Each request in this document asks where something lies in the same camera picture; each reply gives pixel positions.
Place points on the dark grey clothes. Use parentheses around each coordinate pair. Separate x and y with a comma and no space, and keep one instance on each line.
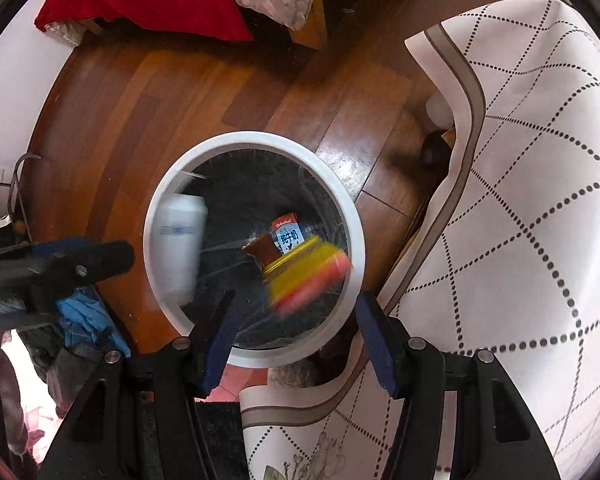
(60,365)

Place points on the black bin bag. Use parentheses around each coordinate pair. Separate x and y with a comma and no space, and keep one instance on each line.
(250,180)

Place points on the white round waste bin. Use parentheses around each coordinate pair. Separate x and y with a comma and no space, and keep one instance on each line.
(250,139)

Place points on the yellow red snack packet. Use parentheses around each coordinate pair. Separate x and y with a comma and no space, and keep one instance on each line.
(300,275)

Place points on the white dotted diamond tablecloth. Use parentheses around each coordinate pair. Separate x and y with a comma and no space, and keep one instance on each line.
(530,160)

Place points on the red blanket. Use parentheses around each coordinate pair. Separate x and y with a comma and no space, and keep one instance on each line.
(145,0)

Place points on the pink floral cloth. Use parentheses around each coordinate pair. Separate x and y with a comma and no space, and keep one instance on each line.
(30,425)

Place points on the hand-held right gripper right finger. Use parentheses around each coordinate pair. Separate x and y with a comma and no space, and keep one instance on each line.
(380,355)

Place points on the white plastic bottle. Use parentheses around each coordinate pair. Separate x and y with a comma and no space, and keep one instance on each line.
(180,245)

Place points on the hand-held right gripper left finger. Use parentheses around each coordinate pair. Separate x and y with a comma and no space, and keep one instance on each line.
(219,345)

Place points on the dark round object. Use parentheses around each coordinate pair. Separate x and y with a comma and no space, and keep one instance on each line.
(432,152)

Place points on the blue jacket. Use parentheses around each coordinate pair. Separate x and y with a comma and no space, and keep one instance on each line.
(85,317)

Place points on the metal chair frame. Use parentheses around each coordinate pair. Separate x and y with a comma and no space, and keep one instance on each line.
(17,185)

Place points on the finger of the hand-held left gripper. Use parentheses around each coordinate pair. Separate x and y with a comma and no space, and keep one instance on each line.
(105,257)

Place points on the red white milk carton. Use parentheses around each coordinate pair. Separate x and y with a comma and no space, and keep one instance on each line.
(286,237)

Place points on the wooden bed frame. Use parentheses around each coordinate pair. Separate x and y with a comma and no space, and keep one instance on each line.
(312,25)

